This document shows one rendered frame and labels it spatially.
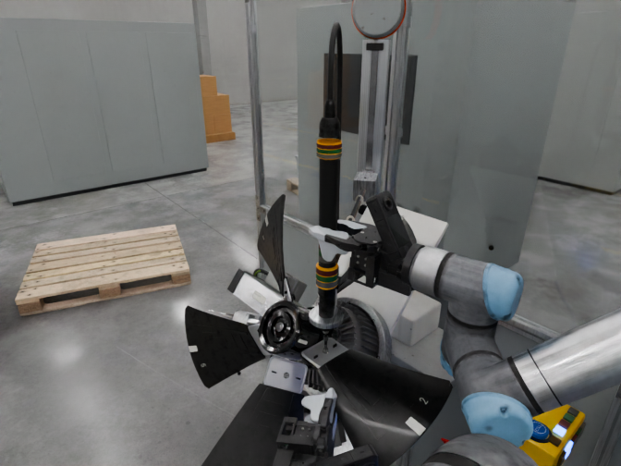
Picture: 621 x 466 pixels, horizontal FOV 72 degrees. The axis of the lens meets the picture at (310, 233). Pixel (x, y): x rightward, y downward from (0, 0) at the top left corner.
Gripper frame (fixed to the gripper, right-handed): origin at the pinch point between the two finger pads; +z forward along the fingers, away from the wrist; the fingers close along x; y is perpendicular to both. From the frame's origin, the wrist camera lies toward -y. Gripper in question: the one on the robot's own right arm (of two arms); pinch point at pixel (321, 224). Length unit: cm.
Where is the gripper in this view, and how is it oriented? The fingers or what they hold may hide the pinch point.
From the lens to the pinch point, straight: 80.4
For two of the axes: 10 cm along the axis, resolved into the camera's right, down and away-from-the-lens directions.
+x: 6.2, -3.1, 7.2
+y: -0.1, 9.1, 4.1
